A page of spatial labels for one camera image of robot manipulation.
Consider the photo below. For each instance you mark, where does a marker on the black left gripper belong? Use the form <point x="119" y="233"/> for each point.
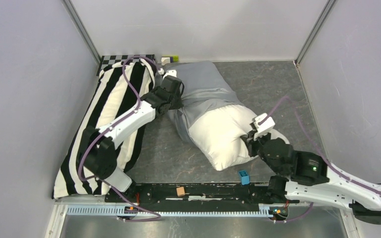
<point x="178" y="103"/>

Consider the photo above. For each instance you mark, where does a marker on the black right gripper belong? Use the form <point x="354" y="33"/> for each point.
<point x="249" y="139"/>

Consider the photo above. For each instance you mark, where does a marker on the grey pillowcase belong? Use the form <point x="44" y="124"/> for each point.
<point x="204" y="90"/>

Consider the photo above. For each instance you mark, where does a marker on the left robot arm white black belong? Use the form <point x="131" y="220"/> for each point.
<point x="97" y="157"/>

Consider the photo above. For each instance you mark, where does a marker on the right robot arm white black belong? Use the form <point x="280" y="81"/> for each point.
<point x="306" y="176"/>

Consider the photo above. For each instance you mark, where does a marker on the blue small box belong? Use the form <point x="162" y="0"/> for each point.
<point x="244" y="177"/>

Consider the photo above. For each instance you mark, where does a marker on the white yellow-green small block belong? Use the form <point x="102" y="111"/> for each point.
<point x="169" y="59"/>

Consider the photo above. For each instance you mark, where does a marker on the checkerboard calibration board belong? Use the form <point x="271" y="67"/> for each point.
<point x="108" y="60"/>

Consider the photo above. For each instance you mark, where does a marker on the orange small cube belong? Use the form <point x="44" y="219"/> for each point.
<point x="180" y="191"/>

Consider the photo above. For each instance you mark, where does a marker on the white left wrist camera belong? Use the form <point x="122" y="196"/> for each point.
<point x="165" y="73"/>

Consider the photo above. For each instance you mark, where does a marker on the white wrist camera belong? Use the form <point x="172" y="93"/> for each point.
<point x="262" y="124"/>
<point x="165" y="73"/>

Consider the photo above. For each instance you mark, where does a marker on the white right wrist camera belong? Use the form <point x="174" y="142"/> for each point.
<point x="262" y="124"/>

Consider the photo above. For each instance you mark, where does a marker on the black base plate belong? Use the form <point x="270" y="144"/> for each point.
<point x="203" y="197"/>

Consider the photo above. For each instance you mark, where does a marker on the left aluminium corner post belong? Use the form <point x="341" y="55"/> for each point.
<point x="81" y="29"/>

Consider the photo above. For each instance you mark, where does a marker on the aluminium corner post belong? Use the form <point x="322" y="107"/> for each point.
<point x="314" y="31"/>
<point x="81" y="29"/>

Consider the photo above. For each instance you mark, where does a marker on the right aluminium corner post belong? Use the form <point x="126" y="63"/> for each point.
<point x="314" y="31"/>

